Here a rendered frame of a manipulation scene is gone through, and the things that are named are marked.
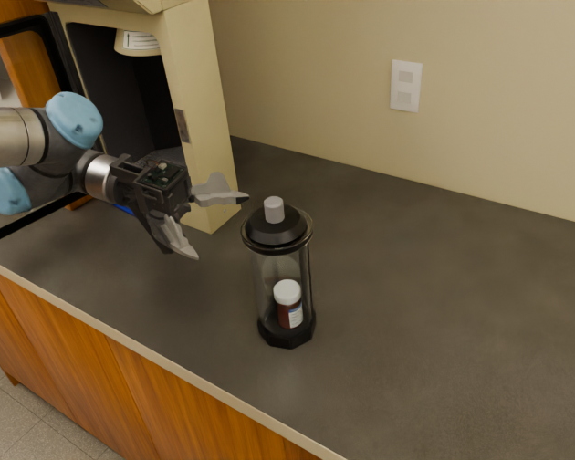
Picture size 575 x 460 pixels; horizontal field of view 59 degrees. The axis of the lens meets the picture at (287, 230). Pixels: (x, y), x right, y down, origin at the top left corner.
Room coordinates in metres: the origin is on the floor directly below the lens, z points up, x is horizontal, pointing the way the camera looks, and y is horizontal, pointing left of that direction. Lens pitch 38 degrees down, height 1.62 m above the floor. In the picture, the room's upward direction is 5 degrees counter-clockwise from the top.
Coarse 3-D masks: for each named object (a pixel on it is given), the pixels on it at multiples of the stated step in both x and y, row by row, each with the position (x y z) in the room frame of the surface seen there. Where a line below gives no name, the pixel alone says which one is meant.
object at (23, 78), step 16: (32, 32) 1.03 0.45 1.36; (0, 48) 0.98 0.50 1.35; (16, 48) 1.00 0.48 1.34; (32, 48) 1.02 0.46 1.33; (0, 64) 0.97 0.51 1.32; (16, 64) 0.99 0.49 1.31; (32, 64) 1.01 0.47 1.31; (48, 64) 1.04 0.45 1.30; (0, 80) 0.97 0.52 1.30; (16, 80) 0.99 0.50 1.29; (32, 80) 1.01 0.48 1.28; (48, 80) 1.03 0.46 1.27; (0, 96) 0.96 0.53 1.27; (16, 96) 0.98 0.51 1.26; (32, 96) 1.00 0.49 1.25; (48, 96) 1.02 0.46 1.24; (0, 224) 0.88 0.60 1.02
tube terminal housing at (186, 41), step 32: (160, 0) 0.89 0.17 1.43; (192, 0) 0.94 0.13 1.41; (160, 32) 0.90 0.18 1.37; (192, 32) 0.93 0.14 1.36; (192, 64) 0.92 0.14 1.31; (192, 96) 0.91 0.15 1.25; (192, 128) 0.89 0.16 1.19; (224, 128) 0.96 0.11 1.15; (192, 160) 0.89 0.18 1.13; (224, 160) 0.95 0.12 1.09; (192, 224) 0.92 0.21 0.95
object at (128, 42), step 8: (120, 32) 1.01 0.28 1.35; (128, 32) 0.99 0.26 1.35; (136, 32) 0.98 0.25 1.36; (144, 32) 0.98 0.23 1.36; (120, 40) 1.00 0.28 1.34; (128, 40) 0.98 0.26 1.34; (136, 40) 0.98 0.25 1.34; (144, 40) 0.97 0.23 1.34; (152, 40) 0.97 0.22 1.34; (120, 48) 0.99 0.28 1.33; (128, 48) 0.98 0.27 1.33; (136, 48) 0.97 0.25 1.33; (144, 48) 0.97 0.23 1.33; (152, 48) 0.97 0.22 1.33; (136, 56) 0.97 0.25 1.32; (144, 56) 0.96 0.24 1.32
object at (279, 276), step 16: (304, 240) 0.56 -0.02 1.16; (256, 256) 0.57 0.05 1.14; (272, 256) 0.55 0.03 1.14; (288, 256) 0.56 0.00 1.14; (304, 256) 0.57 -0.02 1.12; (256, 272) 0.57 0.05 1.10; (272, 272) 0.55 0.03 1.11; (288, 272) 0.55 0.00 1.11; (304, 272) 0.57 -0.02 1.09; (256, 288) 0.58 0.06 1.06; (272, 288) 0.56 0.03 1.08; (288, 288) 0.55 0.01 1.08; (304, 288) 0.57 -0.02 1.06; (272, 304) 0.56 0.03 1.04; (288, 304) 0.55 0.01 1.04; (304, 304) 0.57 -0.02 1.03; (272, 320) 0.56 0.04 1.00; (288, 320) 0.55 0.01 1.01; (304, 320) 0.56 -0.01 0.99
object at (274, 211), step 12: (264, 204) 0.59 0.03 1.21; (276, 204) 0.59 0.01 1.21; (252, 216) 0.61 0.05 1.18; (264, 216) 0.60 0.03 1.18; (276, 216) 0.59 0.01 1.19; (288, 216) 0.60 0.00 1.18; (300, 216) 0.60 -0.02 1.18; (252, 228) 0.58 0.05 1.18; (264, 228) 0.58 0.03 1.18; (276, 228) 0.57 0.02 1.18; (288, 228) 0.57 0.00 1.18; (300, 228) 0.58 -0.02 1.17; (264, 240) 0.56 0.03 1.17; (276, 240) 0.56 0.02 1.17; (288, 240) 0.56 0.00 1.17
